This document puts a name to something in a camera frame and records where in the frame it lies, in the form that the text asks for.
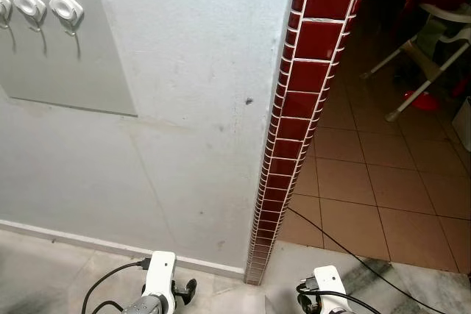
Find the white baseboard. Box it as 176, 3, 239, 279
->
0, 218, 248, 279

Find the red bowl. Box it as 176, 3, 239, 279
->
403, 90, 442, 113

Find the white box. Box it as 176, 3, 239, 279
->
452, 96, 471, 151

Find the white high chair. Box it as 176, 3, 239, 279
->
360, 0, 471, 124

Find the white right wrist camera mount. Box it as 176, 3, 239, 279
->
313, 265, 348, 314

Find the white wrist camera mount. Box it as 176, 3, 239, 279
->
142, 251, 178, 301
313, 265, 348, 314

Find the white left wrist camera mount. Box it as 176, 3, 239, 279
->
142, 251, 178, 301

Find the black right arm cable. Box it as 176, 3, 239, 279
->
297, 290, 383, 314

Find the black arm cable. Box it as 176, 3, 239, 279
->
297, 290, 383, 314
81, 257, 152, 314

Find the black floor cable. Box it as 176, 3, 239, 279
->
285, 207, 429, 314

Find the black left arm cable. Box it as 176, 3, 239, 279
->
81, 257, 152, 314

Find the red tiled wall edge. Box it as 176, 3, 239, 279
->
244, 0, 373, 286

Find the grey wall panel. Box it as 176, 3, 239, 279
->
0, 0, 138, 117

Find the white wall hook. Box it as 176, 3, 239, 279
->
49, 0, 85, 37
0, 0, 13, 26
13, 0, 47, 26

